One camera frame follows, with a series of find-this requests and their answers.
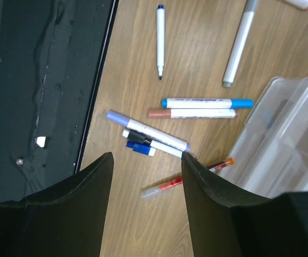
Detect blue cap white marker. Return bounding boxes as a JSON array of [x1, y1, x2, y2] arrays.
[[161, 98, 254, 109]]

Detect brown cap white marker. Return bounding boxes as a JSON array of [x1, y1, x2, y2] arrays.
[[148, 109, 237, 119]]

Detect pink cap white marker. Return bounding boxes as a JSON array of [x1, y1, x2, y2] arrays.
[[283, 0, 308, 10]]

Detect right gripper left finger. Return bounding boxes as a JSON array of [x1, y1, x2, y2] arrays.
[[0, 153, 114, 256]]

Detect white drawer organizer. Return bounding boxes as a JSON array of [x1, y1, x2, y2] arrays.
[[220, 77, 308, 198]]

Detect small blue cap piece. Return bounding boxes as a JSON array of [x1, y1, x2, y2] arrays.
[[126, 141, 156, 156]]

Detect grey cap white marker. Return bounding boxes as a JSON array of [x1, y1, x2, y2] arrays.
[[222, 0, 259, 88]]

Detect black white thin marker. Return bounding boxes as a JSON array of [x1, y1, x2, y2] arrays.
[[122, 128, 182, 158]]

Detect lavender cap white marker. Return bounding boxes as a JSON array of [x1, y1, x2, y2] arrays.
[[106, 110, 191, 152]]

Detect red clear pen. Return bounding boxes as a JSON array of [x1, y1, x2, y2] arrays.
[[141, 158, 235, 200]]

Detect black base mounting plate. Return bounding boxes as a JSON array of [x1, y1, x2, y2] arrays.
[[0, 1, 118, 202]]

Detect small white black-tip pen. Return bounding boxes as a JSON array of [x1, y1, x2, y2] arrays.
[[156, 4, 165, 80]]

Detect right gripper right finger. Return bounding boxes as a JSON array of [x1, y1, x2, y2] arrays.
[[182, 152, 308, 256]]

